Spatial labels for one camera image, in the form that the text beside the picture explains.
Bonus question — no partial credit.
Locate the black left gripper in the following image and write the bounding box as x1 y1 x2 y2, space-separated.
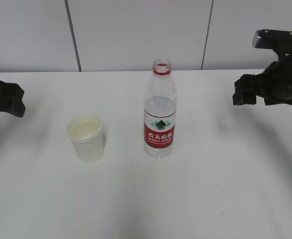
0 81 25 118

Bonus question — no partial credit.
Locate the white paper cup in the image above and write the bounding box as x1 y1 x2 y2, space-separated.
66 114 104 163

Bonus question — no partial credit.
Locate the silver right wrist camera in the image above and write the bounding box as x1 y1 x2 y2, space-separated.
252 29 292 60

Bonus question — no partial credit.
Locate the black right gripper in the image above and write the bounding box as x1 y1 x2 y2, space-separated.
232 54 292 106

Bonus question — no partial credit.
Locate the clear Nongfu Spring water bottle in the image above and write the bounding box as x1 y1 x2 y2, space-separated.
144 58 177 158

